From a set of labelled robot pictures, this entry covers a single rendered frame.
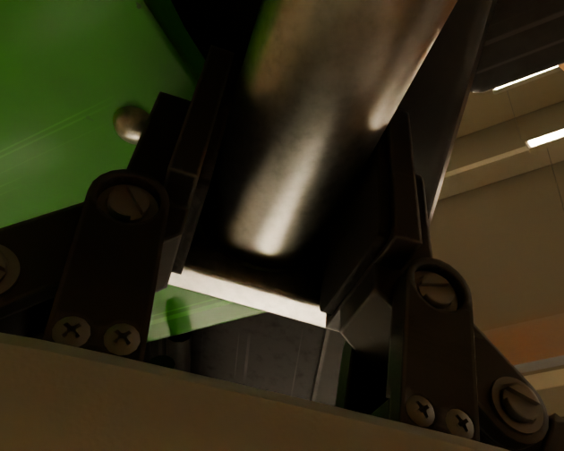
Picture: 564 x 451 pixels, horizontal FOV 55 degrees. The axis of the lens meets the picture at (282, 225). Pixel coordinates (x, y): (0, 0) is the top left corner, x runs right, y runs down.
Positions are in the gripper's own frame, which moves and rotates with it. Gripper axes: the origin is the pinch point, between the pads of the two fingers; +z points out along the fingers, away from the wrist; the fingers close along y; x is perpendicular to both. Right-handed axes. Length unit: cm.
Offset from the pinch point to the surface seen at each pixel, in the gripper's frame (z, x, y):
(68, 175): 2.6, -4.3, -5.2
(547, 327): 152, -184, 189
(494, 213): 469, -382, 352
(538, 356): 134, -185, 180
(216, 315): 2.1, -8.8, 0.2
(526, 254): 372, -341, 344
